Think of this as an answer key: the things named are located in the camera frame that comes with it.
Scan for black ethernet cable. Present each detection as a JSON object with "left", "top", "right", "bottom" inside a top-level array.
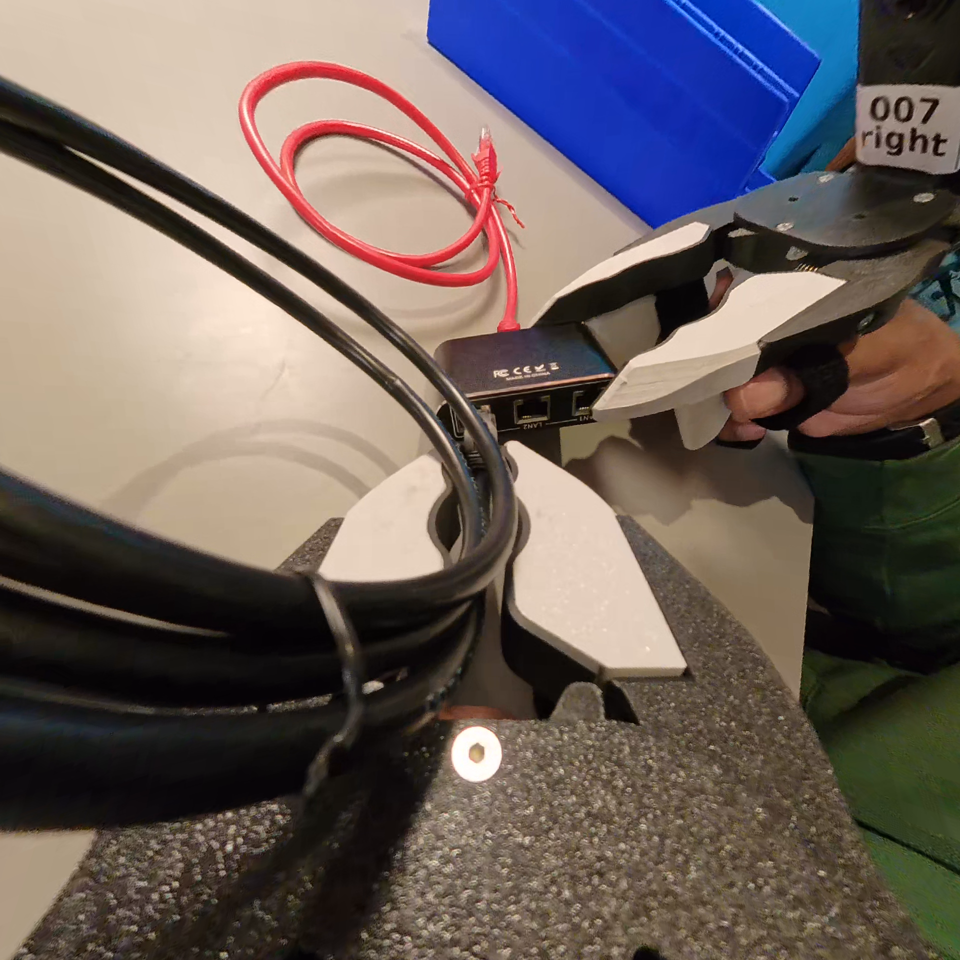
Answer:
[{"left": 0, "top": 75, "right": 520, "bottom": 835}]

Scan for person's green pants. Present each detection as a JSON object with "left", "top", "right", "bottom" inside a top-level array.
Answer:
[{"left": 798, "top": 645, "right": 960, "bottom": 960}]

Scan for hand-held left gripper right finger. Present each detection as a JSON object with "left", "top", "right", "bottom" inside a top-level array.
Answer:
[{"left": 501, "top": 440, "right": 690, "bottom": 685}]

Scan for blue plastic bin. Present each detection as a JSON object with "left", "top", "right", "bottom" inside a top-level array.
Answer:
[{"left": 426, "top": 0, "right": 864, "bottom": 230}]

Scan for person's right hand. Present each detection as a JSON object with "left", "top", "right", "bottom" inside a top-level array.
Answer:
[{"left": 705, "top": 268, "right": 960, "bottom": 452}]

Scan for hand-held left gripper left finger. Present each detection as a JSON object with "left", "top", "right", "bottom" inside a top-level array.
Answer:
[{"left": 317, "top": 452, "right": 453, "bottom": 588}]

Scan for black ethernet port hub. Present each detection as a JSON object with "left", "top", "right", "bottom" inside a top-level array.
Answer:
[{"left": 433, "top": 322, "right": 624, "bottom": 451}]

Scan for red ethernet cable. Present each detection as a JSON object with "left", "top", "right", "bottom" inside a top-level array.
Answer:
[{"left": 238, "top": 61, "right": 526, "bottom": 333}]

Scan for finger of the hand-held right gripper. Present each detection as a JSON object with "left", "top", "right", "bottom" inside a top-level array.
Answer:
[
  {"left": 591, "top": 271, "right": 849, "bottom": 452},
  {"left": 536, "top": 222, "right": 726, "bottom": 363}
]

